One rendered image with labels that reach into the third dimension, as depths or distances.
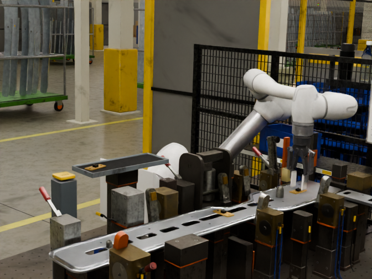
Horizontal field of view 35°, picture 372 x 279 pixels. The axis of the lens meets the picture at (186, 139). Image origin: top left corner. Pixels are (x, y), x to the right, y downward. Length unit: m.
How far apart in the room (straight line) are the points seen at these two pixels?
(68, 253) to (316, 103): 1.20
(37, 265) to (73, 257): 0.71
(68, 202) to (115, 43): 8.09
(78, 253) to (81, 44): 7.46
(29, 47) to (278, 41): 4.76
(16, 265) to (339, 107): 1.49
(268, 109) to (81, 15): 6.44
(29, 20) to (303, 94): 8.33
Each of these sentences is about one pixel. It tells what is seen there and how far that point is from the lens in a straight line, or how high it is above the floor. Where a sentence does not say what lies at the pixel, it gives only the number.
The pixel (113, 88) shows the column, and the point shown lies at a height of 0.44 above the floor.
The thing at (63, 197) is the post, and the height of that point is 1.09.
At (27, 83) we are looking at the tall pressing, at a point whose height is 0.47.
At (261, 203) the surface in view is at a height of 1.07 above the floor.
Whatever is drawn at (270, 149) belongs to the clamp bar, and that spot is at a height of 1.16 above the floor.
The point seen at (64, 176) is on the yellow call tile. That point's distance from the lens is 2.17.
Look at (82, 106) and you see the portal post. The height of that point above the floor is 0.26.
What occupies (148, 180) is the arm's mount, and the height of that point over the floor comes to 0.98.
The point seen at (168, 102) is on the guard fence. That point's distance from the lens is 5.34.
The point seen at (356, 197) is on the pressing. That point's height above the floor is 1.00.
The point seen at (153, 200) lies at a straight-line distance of 2.20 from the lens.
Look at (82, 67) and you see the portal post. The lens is 9.27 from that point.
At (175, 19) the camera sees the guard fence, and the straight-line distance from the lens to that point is 5.24.
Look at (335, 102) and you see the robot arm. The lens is 2.56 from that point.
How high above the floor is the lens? 1.75
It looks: 12 degrees down
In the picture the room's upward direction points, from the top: 2 degrees clockwise
